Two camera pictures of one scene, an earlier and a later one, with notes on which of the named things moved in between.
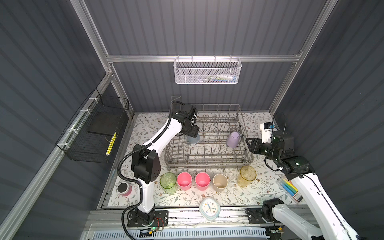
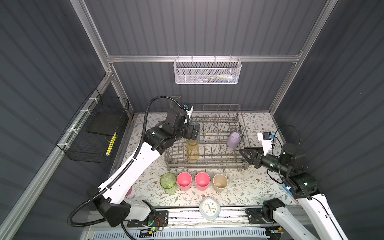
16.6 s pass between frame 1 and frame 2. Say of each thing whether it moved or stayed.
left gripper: stayed
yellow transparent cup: moved
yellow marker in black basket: stayed
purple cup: stayed
